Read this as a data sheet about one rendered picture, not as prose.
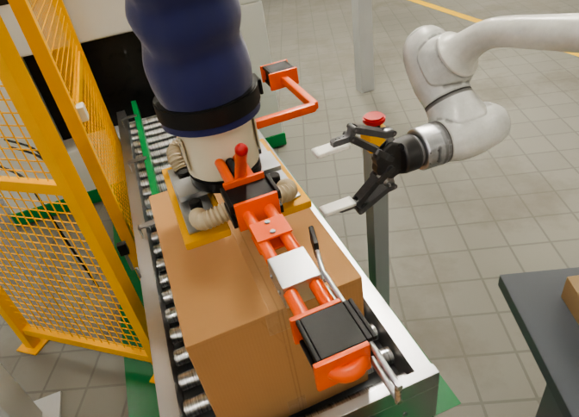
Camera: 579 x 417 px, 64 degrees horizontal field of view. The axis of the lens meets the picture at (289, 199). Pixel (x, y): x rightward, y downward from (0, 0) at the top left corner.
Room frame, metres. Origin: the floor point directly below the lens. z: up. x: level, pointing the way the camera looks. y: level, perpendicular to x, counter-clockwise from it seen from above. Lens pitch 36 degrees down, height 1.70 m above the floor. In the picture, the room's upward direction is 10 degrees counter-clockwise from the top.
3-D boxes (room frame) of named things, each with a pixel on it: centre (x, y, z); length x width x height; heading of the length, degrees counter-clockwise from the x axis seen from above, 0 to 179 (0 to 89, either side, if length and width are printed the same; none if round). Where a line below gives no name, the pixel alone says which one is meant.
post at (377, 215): (1.26, -0.30, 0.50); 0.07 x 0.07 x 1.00; 15
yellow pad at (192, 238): (0.92, 0.23, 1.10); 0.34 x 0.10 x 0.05; 16
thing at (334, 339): (0.37, -0.02, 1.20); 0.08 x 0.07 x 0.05; 16
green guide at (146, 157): (1.99, 0.69, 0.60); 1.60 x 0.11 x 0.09; 15
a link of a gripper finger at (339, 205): (0.74, -0.09, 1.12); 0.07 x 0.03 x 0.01; 105
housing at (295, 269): (0.50, 0.01, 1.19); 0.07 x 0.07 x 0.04; 16
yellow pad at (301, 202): (0.97, 0.05, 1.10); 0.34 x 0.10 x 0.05; 16
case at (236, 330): (0.94, 0.14, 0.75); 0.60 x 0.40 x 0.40; 16
